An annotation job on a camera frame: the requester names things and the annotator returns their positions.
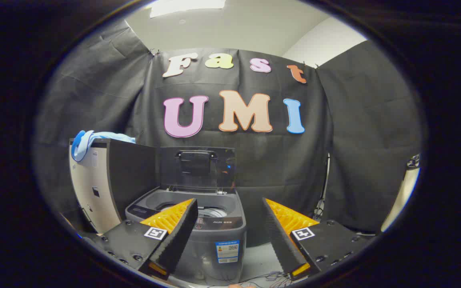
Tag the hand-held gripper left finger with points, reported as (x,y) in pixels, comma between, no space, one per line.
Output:
(180,236)

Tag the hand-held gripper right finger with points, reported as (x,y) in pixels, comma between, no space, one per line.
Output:
(278,240)

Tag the grey washing machine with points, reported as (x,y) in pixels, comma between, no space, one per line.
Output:
(206,256)

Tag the dark washing machine lid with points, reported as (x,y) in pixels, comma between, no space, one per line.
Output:
(170,168)

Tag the light blue garment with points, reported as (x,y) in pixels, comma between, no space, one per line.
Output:
(82,146)

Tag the thin metal stand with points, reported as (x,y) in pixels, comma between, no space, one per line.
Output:
(325,180)

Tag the dark cabinet with beige front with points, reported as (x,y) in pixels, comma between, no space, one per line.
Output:
(130,176)

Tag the black backdrop cloth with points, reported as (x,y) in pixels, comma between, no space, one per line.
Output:
(278,160)

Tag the white pole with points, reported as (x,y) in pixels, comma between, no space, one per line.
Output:
(400,196)

